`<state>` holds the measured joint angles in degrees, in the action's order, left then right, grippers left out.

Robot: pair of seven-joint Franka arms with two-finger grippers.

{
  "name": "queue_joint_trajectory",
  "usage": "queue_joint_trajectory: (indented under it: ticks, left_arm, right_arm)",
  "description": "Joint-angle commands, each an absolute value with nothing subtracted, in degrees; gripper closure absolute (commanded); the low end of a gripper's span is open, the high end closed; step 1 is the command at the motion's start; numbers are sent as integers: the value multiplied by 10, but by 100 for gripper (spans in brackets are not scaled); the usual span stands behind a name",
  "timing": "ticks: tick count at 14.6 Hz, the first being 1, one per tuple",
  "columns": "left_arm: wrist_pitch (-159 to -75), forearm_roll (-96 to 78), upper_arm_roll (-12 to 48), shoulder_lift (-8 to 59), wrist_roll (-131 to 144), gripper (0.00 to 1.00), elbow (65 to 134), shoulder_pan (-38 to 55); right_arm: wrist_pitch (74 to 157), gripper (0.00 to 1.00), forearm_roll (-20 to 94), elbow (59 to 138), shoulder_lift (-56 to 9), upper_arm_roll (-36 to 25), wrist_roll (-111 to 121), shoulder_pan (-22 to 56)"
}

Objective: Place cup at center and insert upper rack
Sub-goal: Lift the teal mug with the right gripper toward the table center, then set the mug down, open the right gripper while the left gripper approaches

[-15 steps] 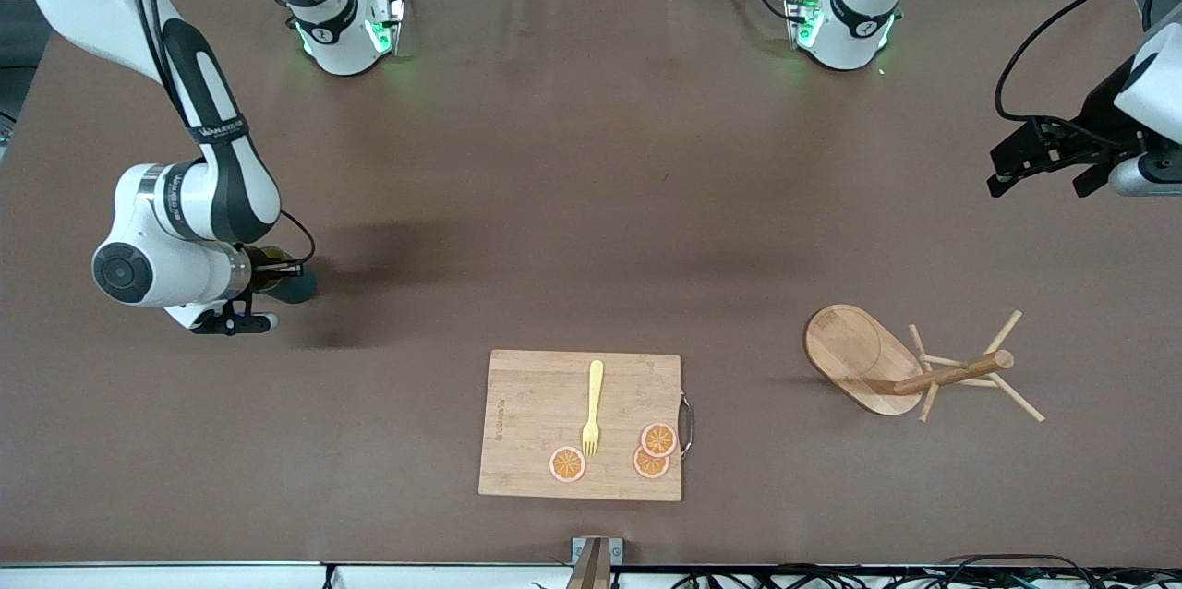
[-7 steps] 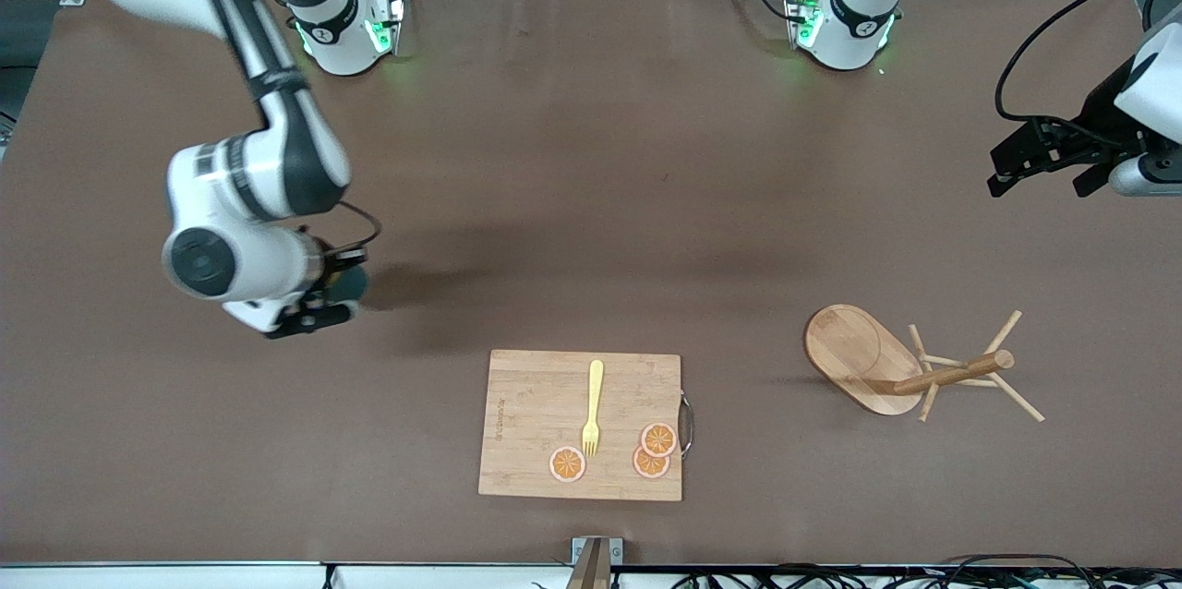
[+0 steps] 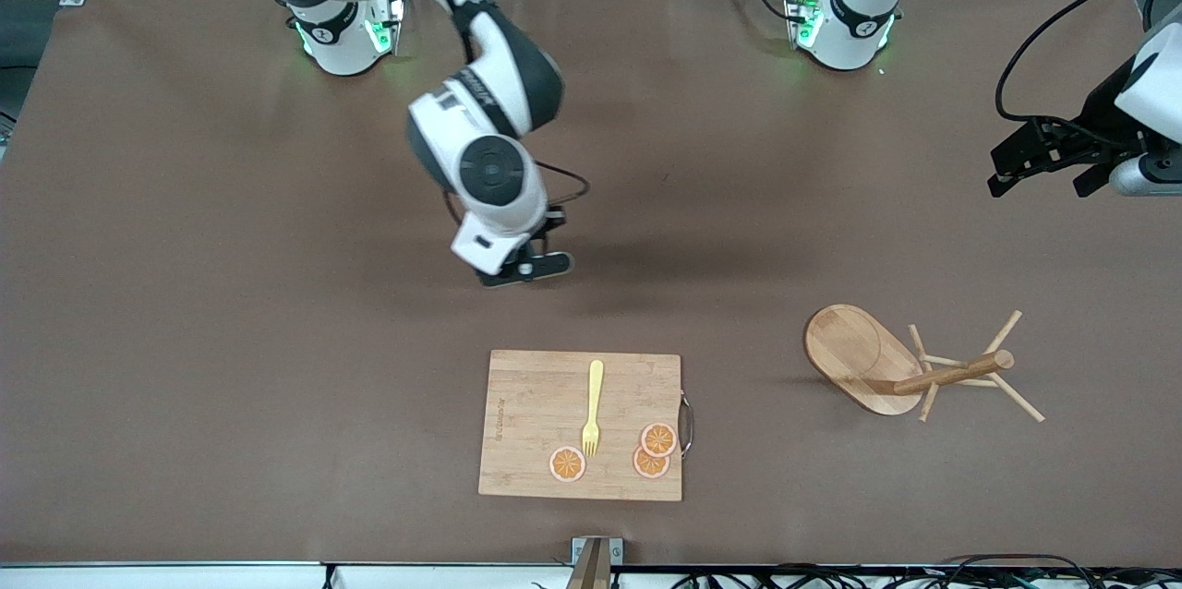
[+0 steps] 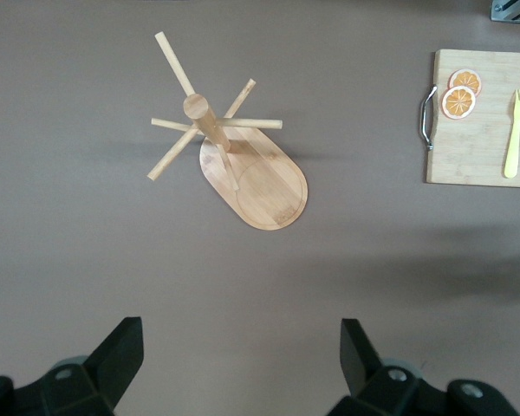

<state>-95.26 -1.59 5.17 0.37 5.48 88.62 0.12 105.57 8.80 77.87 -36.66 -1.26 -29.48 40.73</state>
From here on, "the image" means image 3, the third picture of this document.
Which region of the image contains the black cable tangle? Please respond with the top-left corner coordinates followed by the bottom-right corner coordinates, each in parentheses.
top-left (669, 554), bottom-right (1182, 589)

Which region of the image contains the yellow plastic fork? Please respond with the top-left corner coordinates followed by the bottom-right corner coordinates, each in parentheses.
top-left (581, 360), bottom-right (605, 459)

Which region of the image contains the wooden mug tree rack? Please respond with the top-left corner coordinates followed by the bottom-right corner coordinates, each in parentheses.
top-left (803, 304), bottom-right (1046, 424)

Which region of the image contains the wooden cutting board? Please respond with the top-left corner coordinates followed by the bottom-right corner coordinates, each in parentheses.
top-left (478, 349), bottom-right (694, 503)

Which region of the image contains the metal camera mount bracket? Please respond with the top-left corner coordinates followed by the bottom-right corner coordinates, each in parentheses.
top-left (565, 537), bottom-right (623, 589)

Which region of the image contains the brown table cover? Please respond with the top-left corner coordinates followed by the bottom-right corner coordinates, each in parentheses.
top-left (0, 0), bottom-right (1182, 569)

